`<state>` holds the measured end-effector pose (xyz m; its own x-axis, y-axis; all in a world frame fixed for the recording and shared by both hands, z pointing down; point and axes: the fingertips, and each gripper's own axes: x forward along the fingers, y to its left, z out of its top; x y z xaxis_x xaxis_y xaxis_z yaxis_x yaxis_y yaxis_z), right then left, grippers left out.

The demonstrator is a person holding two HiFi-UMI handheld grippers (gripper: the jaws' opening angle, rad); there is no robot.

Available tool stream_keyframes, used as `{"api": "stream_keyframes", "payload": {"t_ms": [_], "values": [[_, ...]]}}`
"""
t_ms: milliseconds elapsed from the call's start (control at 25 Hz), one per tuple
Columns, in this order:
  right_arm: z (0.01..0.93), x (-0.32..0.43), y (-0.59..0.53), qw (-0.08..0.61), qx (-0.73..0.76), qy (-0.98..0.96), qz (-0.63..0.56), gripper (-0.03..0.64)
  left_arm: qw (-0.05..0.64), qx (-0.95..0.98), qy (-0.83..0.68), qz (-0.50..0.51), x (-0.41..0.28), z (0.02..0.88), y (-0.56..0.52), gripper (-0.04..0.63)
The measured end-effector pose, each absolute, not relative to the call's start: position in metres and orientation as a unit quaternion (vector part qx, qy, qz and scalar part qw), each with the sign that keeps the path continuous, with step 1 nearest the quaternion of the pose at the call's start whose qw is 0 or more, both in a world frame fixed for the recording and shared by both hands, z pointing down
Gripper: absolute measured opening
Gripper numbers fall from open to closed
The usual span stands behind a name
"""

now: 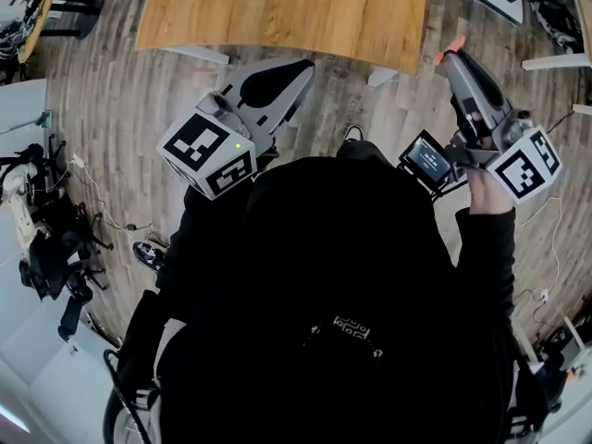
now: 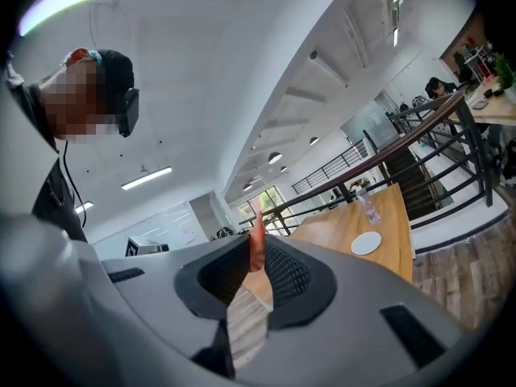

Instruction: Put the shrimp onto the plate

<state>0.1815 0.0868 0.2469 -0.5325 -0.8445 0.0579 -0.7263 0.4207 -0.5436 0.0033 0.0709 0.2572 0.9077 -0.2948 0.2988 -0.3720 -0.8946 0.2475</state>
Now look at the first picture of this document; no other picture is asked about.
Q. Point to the small black monitor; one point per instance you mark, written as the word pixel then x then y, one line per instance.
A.
pixel 427 160

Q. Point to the person's right forearm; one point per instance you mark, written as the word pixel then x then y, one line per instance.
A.
pixel 485 248

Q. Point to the black office chair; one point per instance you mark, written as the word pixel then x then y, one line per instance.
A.
pixel 32 155
pixel 51 257

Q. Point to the white table leg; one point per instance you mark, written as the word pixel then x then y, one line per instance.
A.
pixel 583 109
pixel 381 77
pixel 555 61
pixel 208 56

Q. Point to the grey black floor device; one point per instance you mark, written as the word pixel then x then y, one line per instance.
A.
pixel 148 253

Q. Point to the small teal box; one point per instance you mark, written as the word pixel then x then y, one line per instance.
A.
pixel 46 119

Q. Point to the person's left forearm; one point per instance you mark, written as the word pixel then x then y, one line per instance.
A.
pixel 185 248

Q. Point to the person's black-clothed body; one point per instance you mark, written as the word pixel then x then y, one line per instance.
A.
pixel 324 248

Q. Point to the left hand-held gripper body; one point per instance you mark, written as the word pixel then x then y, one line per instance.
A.
pixel 199 146

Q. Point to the black table base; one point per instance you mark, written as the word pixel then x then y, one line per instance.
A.
pixel 90 0

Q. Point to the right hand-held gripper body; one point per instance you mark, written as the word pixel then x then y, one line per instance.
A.
pixel 522 169

